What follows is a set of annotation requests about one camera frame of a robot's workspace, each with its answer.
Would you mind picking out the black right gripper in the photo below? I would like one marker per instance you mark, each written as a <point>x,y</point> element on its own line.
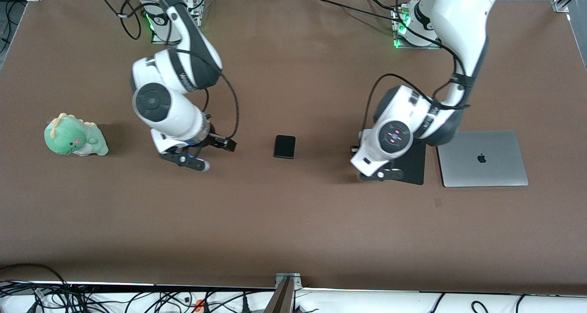
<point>212,139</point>

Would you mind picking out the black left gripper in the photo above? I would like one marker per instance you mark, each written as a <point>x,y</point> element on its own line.
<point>355,146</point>

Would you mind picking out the small black box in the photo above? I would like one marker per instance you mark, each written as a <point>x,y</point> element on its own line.
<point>285,147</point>

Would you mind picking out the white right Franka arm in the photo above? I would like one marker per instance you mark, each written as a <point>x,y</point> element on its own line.
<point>156,102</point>

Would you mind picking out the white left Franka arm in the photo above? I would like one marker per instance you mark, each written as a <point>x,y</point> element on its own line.
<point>394,138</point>

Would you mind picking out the black mouse pad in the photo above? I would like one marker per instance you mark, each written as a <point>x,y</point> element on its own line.
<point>412,170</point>

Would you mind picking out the silver closed laptop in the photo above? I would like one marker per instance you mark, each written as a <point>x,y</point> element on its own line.
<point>481,159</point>

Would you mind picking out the green plush dinosaur toy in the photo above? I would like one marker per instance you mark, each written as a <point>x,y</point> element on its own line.
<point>69,136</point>

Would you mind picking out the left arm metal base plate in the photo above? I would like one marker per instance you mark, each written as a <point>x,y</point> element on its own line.
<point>403,44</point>

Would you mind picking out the metal table bracket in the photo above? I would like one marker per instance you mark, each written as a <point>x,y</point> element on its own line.
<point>286,294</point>

